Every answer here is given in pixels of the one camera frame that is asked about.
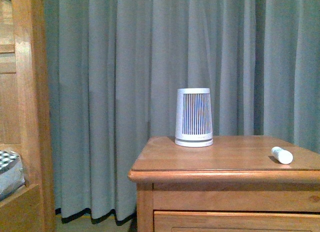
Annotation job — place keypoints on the wooden drawer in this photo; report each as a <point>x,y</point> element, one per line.
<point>234,221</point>

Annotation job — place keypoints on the white slatted air purifier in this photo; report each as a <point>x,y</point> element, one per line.
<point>194,126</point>

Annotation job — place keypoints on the grey curtain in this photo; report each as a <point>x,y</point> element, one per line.
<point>114,68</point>

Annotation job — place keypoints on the wooden nightstand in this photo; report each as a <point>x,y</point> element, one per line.
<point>234,174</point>

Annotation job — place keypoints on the checkered mattress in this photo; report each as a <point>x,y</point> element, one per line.
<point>12,173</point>

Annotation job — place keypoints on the wooden bed frame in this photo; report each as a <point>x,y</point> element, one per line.
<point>25,113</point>

